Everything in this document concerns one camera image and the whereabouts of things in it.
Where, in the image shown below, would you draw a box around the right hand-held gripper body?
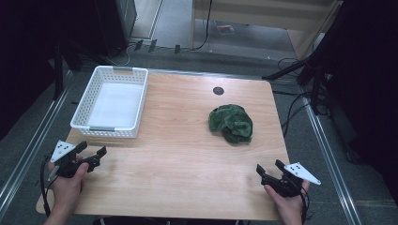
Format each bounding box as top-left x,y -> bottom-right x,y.
262,161 -> 322,199

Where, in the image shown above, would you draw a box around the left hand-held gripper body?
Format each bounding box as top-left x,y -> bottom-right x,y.
47,140 -> 96,180

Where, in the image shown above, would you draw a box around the white plastic basket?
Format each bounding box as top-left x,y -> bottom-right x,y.
69,65 -> 149,139

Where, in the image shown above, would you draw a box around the dark green cloth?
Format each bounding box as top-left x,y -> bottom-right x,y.
207,103 -> 254,144

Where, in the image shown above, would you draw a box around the person's right hand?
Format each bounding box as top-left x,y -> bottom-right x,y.
263,180 -> 311,225

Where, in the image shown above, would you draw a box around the person's left hand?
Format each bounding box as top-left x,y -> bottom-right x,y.
47,155 -> 90,218

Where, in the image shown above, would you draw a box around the black metal stand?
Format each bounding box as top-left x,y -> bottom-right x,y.
51,39 -> 84,101
262,46 -> 334,117

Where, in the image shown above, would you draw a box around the dark curtain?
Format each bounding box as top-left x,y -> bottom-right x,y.
0,0 -> 99,142
313,0 -> 398,205

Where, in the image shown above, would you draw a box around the black cabinet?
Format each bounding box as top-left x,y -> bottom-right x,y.
93,0 -> 138,58

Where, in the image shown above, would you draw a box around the red paper on floor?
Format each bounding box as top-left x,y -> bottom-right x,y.
214,21 -> 237,37

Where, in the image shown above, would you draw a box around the light wooden desk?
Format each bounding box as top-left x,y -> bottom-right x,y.
189,0 -> 343,61

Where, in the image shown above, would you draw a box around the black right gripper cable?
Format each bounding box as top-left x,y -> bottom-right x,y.
299,187 -> 312,225

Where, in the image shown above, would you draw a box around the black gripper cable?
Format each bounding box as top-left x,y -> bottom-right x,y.
39,155 -> 60,218
299,187 -> 312,225

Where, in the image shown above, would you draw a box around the metal floor rail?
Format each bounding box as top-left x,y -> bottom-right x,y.
300,95 -> 364,225
0,70 -> 75,218

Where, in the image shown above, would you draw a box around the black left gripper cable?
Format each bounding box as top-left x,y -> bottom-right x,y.
39,155 -> 60,218

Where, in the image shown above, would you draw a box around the black floor cables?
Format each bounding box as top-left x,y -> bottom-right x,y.
272,56 -> 315,139

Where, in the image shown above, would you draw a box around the white floor cable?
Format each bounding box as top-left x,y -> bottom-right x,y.
103,42 -> 131,68

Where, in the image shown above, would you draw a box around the black hanging cable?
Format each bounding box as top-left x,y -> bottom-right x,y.
191,0 -> 214,52

